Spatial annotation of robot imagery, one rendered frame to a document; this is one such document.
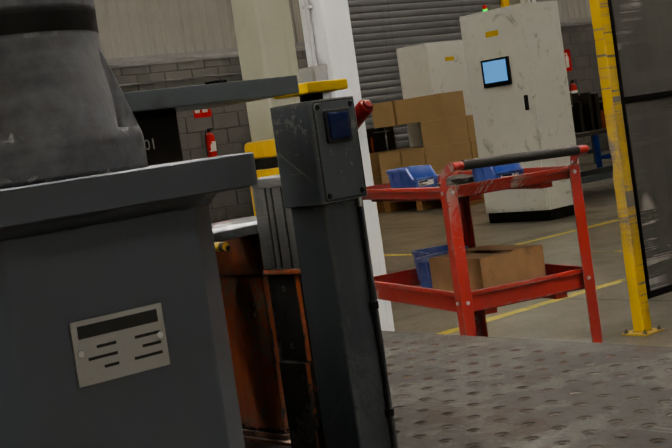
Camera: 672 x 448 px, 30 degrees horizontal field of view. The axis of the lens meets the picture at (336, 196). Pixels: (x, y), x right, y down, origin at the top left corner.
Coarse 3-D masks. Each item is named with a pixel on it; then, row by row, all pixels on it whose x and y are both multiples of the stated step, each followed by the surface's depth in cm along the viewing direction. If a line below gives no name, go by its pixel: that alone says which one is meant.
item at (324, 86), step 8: (328, 80) 135; (336, 80) 136; (344, 80) 137; (304, 88) 133; (312, 88) 133; (320, 88) 134; (328, 88) 135; (336, 88) 136; (344, 88) 137; (280, 96) 136; (288, 96) 135; (296, 96) 138; (304, 96) 136; (312, 96) 136; (320, 96) 136
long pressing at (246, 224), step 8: (216, 224) 173; (224, 224) 172; (232, 224) 168; (240, 224) 161; (248, 224) 161; (256, 224) 162; (216, 232) 157; (224, 232) 158; (232, 232) 159; (240, 232) 160; (248, 232) 161; (256, 232) 162; (216, 240) 157
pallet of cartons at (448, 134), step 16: (432, 96) 1467; (448, 96) 1465; (384, 112) 1529; (400, 112) 1510; (416, 112) 1491; (432, 112) 1471; (448, 112) 1464; (464, 112) 1482; (432, 128) 1474; (448, 128) 1462; (464, 128) 1481; (432, 144) 1477; (448, 144) 1464; (464, 144) 1479; (384, 160) 1541; (400, 160) 1520; (416, 160) 1501; (432, 160) 1481; (448, 160) 1463; (384, 176) 1546; (400, 208) 1556
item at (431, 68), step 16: (400, 48) 1575; (416, 48) 1555; (432, 48) 1551; (448, 48) 1570; (400, 64) 1579; (416, 64) 1559; (432, 64) 1550; (448, 64) 1569; (464, 64) 1588; (416, 80) 1563; (432, 80) 1548; (448, 80) 1567; (464, 80) 1587; (416, 96) 1567; (464, 96) 1585; (416, 128) 1574; (416, 144) 1578
